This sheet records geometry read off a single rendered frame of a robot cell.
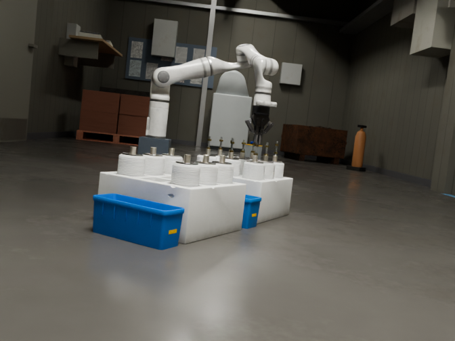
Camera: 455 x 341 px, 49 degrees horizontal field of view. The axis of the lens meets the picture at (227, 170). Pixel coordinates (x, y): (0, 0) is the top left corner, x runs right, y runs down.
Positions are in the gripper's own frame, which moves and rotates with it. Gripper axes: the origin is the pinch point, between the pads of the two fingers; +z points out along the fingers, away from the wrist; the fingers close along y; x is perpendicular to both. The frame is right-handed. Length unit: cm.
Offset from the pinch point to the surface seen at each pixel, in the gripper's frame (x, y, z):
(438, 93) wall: -272, -295, -67
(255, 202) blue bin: 19.0, 4.2, 24.9
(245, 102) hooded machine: -624, -184, -51
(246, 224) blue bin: 21.4, 7.6, 33.4
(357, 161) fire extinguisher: -428, -298, 22
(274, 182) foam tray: 0.4, -10.1, 18.1
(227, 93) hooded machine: -636, -153, -62
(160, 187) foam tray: 44, 46, 19
